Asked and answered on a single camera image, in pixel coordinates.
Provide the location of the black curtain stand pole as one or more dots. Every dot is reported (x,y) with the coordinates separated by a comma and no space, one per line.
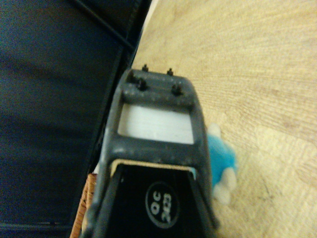
(29,223)

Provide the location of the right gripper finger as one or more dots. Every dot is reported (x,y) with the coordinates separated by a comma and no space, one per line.
(153,151)

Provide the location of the brown wicker basket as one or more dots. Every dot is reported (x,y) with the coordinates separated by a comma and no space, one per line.
(84,208)

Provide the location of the blue white plush toy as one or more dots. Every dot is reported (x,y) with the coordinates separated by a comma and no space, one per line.
(218,158)

